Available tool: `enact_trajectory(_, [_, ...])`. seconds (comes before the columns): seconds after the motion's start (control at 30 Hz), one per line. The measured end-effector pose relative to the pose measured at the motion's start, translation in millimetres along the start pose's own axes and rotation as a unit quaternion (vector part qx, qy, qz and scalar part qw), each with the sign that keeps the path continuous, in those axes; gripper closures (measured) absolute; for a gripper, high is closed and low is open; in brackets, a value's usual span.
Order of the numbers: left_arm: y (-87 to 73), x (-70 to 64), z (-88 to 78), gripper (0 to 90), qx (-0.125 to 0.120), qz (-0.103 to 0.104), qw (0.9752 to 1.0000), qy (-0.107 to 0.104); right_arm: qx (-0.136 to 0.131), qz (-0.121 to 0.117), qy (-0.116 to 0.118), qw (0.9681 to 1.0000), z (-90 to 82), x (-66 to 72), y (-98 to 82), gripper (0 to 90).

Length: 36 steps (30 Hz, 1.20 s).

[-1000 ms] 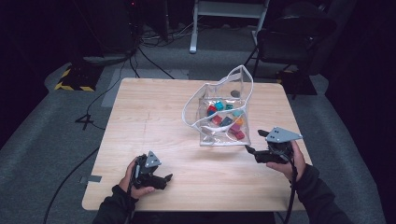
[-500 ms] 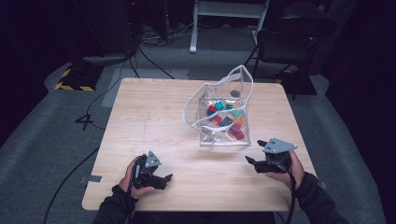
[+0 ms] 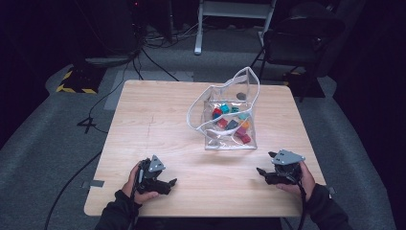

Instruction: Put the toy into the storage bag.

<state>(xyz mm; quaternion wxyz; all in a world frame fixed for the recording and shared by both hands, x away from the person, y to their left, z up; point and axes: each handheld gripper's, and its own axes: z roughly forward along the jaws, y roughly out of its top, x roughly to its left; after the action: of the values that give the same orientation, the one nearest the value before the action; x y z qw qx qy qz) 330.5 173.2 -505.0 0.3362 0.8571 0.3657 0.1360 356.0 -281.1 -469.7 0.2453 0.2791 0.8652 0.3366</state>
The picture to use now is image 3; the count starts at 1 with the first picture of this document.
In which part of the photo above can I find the thick black floor cable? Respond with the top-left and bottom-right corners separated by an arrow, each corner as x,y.
43,150 -> 103,230

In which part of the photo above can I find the clear plastic bag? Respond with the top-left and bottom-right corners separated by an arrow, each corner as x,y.
186,66 -> 261,151

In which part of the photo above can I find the white desk frame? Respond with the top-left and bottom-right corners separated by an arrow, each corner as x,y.
193,0 -> 278,56

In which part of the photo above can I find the dark equipment stand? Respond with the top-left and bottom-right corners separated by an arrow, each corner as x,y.
73,0 -> 145,68

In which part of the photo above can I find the bundle of floor cables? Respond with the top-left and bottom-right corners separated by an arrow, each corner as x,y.
142,15 -> 205,49

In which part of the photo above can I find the person's right hand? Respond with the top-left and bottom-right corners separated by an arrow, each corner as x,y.
276,161 -> 316,202

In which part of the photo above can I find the person's left hand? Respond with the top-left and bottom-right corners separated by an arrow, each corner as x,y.
122,161 -> 161,205

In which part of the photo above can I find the dark base with yellow mark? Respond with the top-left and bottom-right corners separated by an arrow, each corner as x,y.
282,70 -> 326,99

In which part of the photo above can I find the left hand-held gripper cable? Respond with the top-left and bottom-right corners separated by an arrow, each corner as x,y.
128,168 -> 144,230

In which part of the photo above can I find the right hand-held gripper cable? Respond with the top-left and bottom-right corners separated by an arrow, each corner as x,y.
295,177 -> 309,230

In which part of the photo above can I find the black chair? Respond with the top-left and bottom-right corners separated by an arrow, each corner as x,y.
249,13 -> 347,84

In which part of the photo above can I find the thin black floor cable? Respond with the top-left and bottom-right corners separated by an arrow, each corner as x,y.
87,61 -> 130,134

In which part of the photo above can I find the hand-held gripper cable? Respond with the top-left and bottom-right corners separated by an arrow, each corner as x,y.
295,177 -> 309,230
128,168 -> 144,230

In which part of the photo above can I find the black yellow striped base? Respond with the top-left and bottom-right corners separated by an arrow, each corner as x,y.
56,65 -> 107,95

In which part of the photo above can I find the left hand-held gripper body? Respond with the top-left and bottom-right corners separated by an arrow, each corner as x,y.
135,154 -> 167,195

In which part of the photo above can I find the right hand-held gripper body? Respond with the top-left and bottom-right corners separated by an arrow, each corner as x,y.
264,149 -> 305,186

